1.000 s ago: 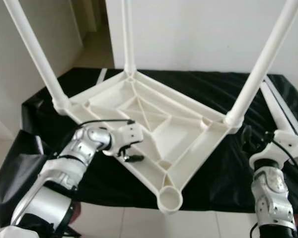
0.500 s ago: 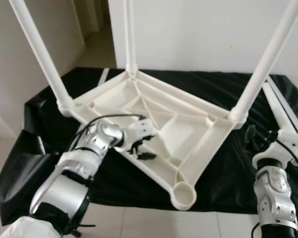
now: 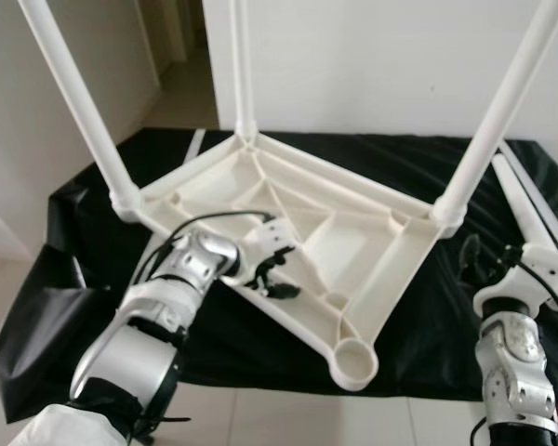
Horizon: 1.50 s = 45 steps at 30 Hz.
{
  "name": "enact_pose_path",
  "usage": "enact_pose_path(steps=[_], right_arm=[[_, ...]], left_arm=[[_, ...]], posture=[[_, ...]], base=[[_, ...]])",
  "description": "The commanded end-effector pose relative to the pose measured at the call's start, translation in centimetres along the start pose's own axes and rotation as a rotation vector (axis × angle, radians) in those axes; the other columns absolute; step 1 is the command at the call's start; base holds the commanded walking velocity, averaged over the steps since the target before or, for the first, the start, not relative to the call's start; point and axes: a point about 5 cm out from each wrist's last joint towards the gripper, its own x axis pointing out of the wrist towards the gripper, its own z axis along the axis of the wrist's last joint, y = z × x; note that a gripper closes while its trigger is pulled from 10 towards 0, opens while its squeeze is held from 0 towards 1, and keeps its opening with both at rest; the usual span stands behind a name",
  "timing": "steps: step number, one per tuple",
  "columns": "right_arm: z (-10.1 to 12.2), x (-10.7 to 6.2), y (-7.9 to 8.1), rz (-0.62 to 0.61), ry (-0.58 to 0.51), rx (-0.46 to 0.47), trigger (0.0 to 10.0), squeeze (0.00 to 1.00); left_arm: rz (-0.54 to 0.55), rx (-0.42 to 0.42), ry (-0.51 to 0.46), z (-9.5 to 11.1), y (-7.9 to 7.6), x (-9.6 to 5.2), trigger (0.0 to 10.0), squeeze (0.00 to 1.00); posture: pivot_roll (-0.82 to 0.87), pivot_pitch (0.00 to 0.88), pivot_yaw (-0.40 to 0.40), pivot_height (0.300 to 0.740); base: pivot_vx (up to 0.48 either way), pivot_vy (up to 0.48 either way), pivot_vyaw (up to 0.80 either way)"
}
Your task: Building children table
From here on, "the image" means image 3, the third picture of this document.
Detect white plastic table top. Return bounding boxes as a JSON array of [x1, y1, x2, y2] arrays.
[[121, 130, 466, 391]]

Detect black table cloth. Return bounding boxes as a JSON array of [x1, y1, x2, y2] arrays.
[[0, 128, 558, 424]]

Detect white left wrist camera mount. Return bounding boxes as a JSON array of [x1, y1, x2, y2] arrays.
[[246, 218, 294, 270]]

